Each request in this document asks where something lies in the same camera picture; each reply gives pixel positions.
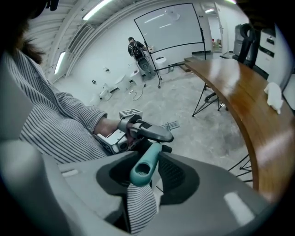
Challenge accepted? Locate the whiteboard on black stand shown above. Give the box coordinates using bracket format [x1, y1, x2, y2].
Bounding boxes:
[133, 2, 206, 89]

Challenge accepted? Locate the white toilet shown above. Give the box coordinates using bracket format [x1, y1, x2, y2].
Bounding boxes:
[130, 70, 144, 85]
[114, 73, 130, 92]
[98, 83, 112, 101]
[155, 56, 167, 75]

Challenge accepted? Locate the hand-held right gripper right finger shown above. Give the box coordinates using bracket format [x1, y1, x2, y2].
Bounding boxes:
[142, 152, 277, 236]

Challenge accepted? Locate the black wire table leg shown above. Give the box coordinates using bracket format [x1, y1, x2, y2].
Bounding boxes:
[228, 153, 254, 183]
[192, 83, 229, 117]

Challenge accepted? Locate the black head camera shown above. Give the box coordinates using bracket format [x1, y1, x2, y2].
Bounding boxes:
[44, 0, 59, 12]

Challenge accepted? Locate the white crumpled cloth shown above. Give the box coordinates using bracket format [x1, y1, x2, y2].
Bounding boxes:
[264, 82, 284, 115]

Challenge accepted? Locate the black floor cable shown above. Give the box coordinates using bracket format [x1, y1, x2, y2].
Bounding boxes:
[130, 83, 148, 101]

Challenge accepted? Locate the grey open toilet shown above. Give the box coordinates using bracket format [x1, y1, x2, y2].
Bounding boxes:
[136, 54, 154, 79]

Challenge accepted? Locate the curved wooden table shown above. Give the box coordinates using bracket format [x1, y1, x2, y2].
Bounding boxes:
[184, 56, 295, 204]

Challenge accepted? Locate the person's left forearm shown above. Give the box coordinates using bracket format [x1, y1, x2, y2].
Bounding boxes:
[54, 92, 121, 141]

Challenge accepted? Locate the metal floor grate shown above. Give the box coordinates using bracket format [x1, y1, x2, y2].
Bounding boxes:
[159, 120, 180, 131]

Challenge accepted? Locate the person's striped shirt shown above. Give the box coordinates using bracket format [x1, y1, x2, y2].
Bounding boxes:
[4, 49, 158, 234]

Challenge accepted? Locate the white printer cabinet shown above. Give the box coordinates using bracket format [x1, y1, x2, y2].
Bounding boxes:
[255, 29, 277, 78]

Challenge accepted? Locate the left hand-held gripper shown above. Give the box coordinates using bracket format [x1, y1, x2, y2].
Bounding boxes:
[93, 109, 174, 155]

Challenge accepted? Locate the ceiling air vent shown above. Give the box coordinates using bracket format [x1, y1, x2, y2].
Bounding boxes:
[68, 24, 92, 51]

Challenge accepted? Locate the black office chair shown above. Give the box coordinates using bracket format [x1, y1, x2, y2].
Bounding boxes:
[237, 23, 258, 68]

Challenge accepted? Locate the teal mop handle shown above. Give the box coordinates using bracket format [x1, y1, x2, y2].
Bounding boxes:
[129, 142, 163, 187]

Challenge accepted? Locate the long ceiling light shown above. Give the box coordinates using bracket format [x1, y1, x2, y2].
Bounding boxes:
[53, 51, 66, 75]
[82, 0, 112, 21]

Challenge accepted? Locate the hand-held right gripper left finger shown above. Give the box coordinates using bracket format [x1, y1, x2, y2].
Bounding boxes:
[0, 140, 148, 236]

